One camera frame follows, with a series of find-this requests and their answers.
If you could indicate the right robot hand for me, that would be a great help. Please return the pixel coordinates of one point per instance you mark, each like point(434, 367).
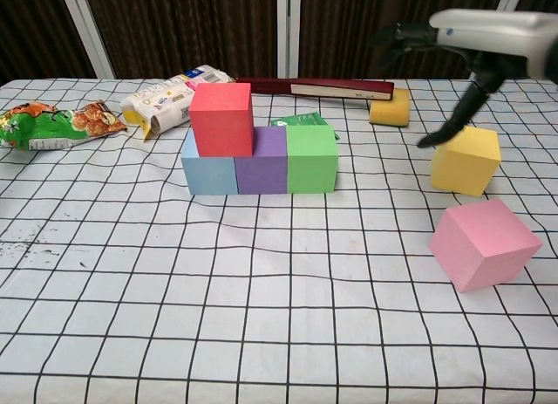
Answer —
point(492, 31)

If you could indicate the green foam cube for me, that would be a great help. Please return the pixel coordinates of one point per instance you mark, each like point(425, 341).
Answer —
point(311, 159)

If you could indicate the red foam cube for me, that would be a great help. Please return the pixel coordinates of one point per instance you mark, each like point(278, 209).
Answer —
point(222, 120)

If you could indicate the light blue foam cube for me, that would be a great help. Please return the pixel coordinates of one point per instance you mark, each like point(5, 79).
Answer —
point(209, 177)

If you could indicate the yellow sponge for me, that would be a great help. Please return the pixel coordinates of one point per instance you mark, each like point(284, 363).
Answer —
point(390, 109)

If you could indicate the yellow foam cube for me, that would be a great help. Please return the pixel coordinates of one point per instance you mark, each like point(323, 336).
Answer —
point(466, 168)

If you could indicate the green tea sachet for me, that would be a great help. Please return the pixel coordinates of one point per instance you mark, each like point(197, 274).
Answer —
point(301, 119)

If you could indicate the pink foam cube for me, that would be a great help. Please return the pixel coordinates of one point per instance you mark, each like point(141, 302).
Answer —
point(479, 247)

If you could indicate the dark red folded fan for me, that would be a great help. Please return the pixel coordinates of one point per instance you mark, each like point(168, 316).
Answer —
point(270, 85)

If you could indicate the purple foam cube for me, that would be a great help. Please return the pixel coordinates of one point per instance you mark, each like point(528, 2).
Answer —
point(261, 173)

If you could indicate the white cracker package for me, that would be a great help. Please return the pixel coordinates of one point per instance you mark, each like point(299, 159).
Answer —
point(161, 100)

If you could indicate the green orange snack bag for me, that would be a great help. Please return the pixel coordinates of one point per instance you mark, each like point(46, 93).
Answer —
point(43, 129)

